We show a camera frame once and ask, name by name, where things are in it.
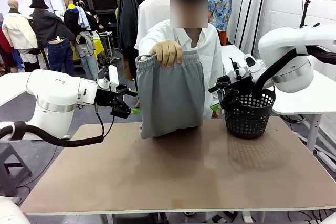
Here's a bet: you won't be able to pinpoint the grey plastic step stool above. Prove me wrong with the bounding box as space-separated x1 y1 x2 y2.
0 142 33 197

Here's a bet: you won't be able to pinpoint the dark blue jeans mannequin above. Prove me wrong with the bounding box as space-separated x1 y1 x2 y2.
47 36 75 77

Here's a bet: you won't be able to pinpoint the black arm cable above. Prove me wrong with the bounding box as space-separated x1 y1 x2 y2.
0 104 116 147
254 45 336 95

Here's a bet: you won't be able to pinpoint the mannequin in blue floral shirt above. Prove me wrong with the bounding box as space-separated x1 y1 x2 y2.
207 0 233 46

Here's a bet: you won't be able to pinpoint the figure in black jacket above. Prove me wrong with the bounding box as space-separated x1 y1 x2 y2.
28 8 76 71

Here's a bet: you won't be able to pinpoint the person's right hand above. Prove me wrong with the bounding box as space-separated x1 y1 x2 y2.
149 40 184 68

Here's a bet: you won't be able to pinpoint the black bucket hat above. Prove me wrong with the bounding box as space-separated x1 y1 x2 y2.
29 0 50 9

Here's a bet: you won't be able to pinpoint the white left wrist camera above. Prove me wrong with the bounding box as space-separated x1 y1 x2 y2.
97 63 119 90

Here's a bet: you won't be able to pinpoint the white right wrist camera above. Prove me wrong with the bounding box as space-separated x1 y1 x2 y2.
229 57 247 79

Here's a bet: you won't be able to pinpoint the mannequin draped in black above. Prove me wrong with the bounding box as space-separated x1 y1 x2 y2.
115 0 140 81

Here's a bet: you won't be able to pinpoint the mannequin with yellow blue clothes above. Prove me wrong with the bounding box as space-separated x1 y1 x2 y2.
62 0 93 39

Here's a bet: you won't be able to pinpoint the white metal stool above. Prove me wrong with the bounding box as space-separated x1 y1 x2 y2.
98 31 120 61

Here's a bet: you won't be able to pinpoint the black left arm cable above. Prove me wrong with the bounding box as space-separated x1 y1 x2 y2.
0 104 116 147

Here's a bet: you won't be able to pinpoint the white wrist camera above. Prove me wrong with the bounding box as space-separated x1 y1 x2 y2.
229 57 247 79
97 63 119 90

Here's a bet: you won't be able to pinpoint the black tripod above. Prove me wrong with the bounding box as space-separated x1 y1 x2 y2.
299 0 312 29

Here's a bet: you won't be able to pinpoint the white leaning panels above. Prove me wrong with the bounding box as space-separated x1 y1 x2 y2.
234 0 269 55

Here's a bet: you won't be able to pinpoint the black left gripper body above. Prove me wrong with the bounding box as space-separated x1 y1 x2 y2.
94 89 127 110

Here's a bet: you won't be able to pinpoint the mannequin in white shirt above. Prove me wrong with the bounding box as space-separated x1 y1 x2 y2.
134 0 173 50

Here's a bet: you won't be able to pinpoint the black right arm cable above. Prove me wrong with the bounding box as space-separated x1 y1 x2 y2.
254 45 336 95

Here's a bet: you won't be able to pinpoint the black perforated plastic basket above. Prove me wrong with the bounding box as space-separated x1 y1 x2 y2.
224 83 276 140

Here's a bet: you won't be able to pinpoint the person in white shirt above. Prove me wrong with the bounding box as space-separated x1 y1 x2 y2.
138 0 224 120

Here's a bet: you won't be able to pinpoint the mannequin in cream jacket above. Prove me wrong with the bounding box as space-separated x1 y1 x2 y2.
1 0 40 72

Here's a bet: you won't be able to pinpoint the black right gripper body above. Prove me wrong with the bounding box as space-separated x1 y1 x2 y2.
222 76 259 98

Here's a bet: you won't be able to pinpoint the yellow table cloth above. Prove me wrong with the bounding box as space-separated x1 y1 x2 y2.
70 39 104 61

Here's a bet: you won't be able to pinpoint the light jeans grey hoodie mannequin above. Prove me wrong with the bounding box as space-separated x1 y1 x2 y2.
75 31 100 81

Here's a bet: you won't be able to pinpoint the grey training pants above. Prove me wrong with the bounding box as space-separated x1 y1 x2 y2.
135 48 206 140

